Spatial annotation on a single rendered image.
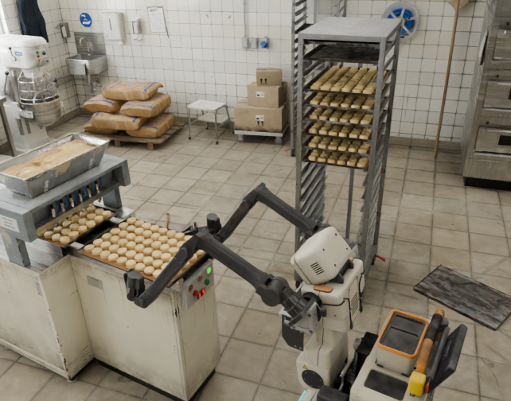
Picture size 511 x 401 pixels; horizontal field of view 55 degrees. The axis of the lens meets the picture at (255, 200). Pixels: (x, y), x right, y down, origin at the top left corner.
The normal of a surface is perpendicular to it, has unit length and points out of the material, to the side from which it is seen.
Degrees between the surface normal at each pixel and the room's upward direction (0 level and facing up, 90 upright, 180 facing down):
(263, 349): 0
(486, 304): 0
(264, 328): 0
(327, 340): 90
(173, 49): 90
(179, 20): 90
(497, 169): 90
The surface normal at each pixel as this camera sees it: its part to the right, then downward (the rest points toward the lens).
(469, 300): -0.03, -0.88
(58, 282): 0.88, 0.21
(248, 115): -0.27, 0.44
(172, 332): -0.48, 0.43
